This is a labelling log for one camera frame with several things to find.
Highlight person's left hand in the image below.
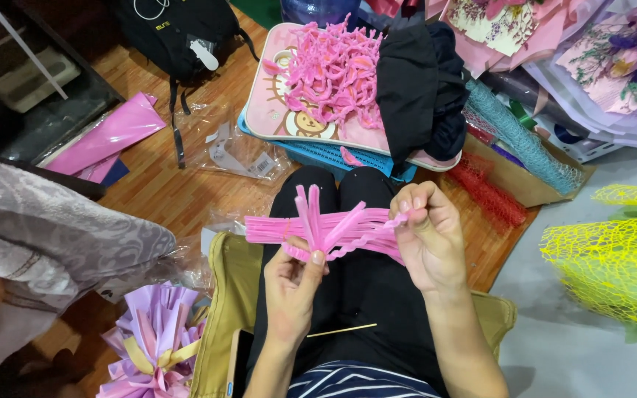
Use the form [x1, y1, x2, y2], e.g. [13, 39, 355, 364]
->
[263, 237, 330, 347]

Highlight pink wrapping paper sheets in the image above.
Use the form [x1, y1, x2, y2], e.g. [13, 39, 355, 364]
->
[38, 92, 168, 185]

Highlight thin wooden stick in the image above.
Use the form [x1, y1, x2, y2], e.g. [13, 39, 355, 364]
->
[306, 323, 378, 338]

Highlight teal mesh roll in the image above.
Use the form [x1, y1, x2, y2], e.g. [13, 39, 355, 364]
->
[462, 77, 586, 196]

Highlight yellow mesh strip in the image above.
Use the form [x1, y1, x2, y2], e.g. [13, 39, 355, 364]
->
[591, 184, 637, 209]

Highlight grey patterned blanket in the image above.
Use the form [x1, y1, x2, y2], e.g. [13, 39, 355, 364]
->
[0, 91, 178, 388]

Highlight person's black trousers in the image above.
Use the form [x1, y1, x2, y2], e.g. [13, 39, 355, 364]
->
[246, 165, 450, 396]

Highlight person's striped shirt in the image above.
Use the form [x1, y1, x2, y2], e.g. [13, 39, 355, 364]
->
[287, 360, 443, 398]

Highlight blue plastic basket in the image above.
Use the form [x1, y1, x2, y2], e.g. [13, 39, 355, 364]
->
[237, 108, 419, 183]

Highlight olive green seat cushion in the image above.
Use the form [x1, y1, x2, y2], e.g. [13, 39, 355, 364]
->
[188, 231, 518, 398]

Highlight pink cartoon print tray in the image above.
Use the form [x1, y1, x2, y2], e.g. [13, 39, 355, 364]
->
[243, 22, 463, 172]

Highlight person's right hand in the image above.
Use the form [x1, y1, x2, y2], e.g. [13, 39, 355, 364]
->
[389, 181, 466, 297]

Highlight purple paper bouquet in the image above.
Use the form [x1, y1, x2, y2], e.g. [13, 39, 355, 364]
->
[96, 281, 210, 398]

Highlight clear plastic bag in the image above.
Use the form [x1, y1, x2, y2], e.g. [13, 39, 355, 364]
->
[183, 102, 293, 183]

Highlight cardboard box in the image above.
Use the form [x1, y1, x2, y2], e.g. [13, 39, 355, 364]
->
[459, 132, 596, 209]

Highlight black cloth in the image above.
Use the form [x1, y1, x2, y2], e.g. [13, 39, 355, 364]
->
[375, 21, 472, 173]

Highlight smartphone with tan case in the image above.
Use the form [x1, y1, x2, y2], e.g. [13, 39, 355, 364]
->
[226, 328, 254, 398]

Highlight black backpack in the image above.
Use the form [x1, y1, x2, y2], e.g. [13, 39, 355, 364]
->
[109, 0, 260, 170]

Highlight black low shelf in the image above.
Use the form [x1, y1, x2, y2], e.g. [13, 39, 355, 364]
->
[0, 0, 126, 167]

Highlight yellow mesh sheet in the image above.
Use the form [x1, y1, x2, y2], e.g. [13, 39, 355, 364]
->
[539, 214, 637, 334]

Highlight pile of pink pipe cleaner flowers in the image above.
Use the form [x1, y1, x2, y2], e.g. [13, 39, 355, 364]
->
[263, 13, 386, 131]

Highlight pink pipe cleaner bundle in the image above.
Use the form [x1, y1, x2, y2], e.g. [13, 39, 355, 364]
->
[244, 185, 411, 266]

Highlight red mesh roll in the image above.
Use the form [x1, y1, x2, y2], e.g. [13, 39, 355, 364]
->
[445, 123, 528, 234]

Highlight heap of wrapped flower bouquets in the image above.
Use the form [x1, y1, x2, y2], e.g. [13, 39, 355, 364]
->
[364, 0, 637, 164]

